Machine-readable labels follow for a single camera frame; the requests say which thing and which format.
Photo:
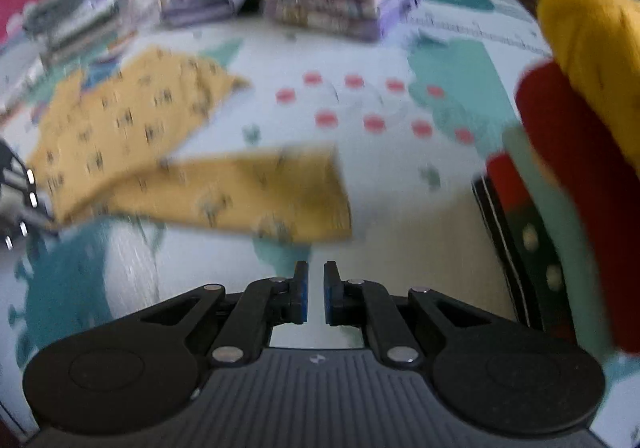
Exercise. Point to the teal folded garment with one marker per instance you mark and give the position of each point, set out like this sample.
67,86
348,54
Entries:
560,228

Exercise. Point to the printed play mat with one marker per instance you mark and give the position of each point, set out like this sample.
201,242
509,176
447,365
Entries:
390,208

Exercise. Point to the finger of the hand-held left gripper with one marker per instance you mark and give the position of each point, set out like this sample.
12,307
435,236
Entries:
22,227
17,178

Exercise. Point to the yellow printed pants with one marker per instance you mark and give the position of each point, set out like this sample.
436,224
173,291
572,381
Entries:
150,128

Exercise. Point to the red folded garment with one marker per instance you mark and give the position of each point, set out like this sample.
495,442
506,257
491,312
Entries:
590,188

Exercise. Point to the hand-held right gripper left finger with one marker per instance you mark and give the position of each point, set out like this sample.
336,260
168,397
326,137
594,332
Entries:
300,295

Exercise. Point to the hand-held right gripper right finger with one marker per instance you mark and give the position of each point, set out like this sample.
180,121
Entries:
331,295

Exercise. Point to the yellow folded garment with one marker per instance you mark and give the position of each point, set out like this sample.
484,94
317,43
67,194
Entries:
595,38

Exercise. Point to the stack of grey folded clothes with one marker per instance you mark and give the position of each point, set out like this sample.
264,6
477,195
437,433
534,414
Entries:
75,13

